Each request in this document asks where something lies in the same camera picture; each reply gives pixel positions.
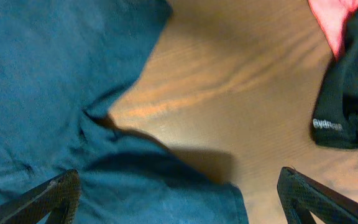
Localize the dark blue denim shorts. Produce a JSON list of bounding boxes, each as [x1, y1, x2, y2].
[[0, 0, 248, 223]]

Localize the black garment with logo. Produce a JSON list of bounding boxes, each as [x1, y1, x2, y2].
[[311, 9, 358, 149]]

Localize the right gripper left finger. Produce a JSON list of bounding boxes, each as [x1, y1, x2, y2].
[[0, 169, 81, 224]]

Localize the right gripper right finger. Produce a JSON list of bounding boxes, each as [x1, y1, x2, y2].
[[277, 167, 358, 224]]

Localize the red garment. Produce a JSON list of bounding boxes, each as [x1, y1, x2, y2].
[[308, 0, 358, 60]]

